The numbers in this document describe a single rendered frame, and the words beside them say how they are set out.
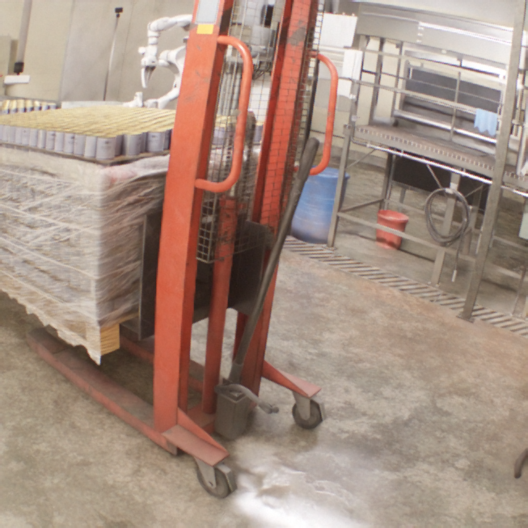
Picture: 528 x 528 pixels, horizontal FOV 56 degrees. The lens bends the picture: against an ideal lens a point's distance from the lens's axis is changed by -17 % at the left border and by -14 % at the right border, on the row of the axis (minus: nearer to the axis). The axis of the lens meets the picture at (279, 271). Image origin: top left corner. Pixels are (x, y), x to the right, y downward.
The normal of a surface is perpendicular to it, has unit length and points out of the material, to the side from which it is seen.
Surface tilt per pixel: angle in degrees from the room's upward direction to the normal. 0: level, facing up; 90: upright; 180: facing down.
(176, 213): 90
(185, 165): 90
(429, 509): 0
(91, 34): 90
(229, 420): 90
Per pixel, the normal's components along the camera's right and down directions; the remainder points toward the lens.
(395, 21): -0.55, 0.22
